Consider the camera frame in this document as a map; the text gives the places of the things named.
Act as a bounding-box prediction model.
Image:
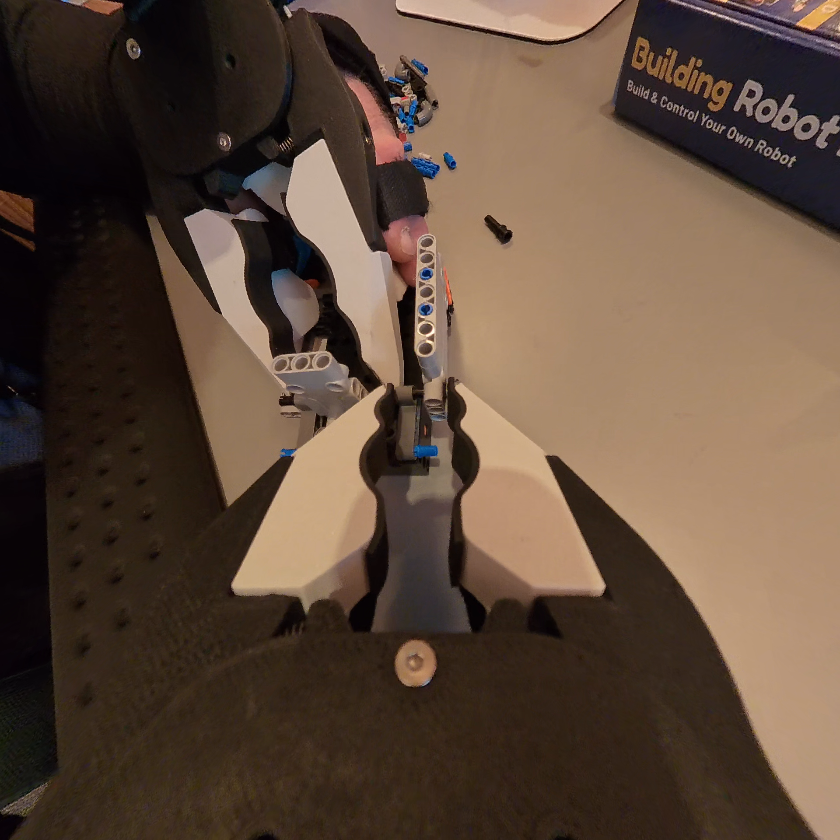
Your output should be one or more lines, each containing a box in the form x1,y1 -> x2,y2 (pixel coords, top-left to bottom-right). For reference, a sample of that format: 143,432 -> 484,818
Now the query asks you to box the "dark blue cardboard box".
613,0 -> 840,231

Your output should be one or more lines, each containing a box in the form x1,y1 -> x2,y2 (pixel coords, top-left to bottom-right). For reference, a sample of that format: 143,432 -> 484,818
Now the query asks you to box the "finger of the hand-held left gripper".
282,138 -> 406,389
182,209 -> 309,371

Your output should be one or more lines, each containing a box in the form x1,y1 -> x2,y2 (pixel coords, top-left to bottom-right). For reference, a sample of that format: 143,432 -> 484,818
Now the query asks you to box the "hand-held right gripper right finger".
446,377 -> 607,624

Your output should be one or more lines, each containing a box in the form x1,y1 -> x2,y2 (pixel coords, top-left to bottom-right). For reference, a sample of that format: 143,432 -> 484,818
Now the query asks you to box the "long grey holed beam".
413,234 -> 457,421

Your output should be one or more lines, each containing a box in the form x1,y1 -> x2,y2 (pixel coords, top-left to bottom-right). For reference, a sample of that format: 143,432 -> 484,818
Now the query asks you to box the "black perforated base assembly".
272,269 -> 455,475

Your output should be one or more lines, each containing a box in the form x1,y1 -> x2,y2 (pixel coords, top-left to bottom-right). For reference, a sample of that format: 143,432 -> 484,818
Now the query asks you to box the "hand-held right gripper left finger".
230,384 -> 396,614

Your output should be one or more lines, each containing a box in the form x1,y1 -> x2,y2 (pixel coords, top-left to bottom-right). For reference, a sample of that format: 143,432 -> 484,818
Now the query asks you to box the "person's left hand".
353,82 -> 434,286

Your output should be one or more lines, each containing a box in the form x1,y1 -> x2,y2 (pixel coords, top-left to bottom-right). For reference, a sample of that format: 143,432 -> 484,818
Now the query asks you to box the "white book stand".
395,0 -> 624,43

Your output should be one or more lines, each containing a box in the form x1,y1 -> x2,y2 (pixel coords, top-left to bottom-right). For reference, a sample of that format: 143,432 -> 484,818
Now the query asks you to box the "pile of plastic building pieces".
377,56 -> 458,179

